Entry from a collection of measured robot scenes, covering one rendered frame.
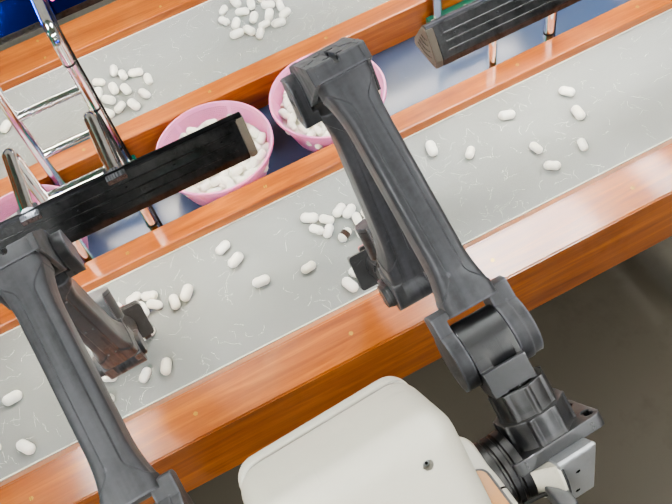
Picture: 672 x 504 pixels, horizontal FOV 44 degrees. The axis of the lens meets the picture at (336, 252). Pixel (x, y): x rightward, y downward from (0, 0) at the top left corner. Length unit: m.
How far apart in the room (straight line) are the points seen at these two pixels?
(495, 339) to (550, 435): 0.12
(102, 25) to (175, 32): 0.19
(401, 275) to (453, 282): 0.28
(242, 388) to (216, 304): 0.21
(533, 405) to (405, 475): 0.22
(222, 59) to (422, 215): 1.21
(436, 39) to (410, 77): 0.53
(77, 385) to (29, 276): 0.14
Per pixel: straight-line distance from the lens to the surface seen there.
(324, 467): 0.79
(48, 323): 0.99
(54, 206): 1.43
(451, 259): 0.95
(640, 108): 1.88
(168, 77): 2.09
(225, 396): 1.53
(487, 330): 0.95
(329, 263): 1.65
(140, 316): 1.59
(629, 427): 2.30
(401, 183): 0.95
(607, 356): 2.38
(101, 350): 1.34
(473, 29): 1.53
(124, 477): 0.95
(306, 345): 1.54
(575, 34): 1.99
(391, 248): 1.19
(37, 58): 2.26
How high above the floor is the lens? 2.12
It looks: 56 degrees down
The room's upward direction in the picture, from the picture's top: 15 degrees counter-clockwise
